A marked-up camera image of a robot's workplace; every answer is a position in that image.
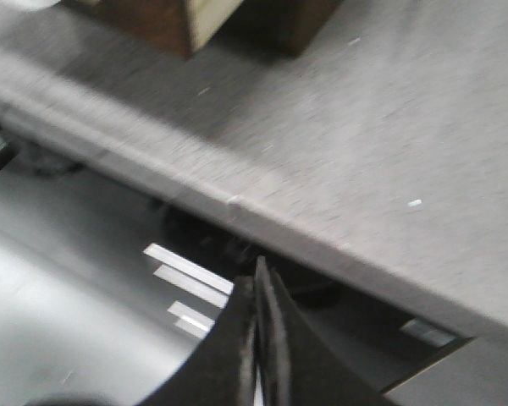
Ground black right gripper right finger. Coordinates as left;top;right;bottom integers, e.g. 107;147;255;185
270;271;393;405

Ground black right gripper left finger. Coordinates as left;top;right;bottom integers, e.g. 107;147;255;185
141;277;257;406

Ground dark wooden drawer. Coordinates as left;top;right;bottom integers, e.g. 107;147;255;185
59;0;243;58

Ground grey orange handled scissors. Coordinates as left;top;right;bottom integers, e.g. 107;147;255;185
255;256;291;405

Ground white barcode label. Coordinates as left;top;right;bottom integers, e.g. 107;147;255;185
400;318;456;348

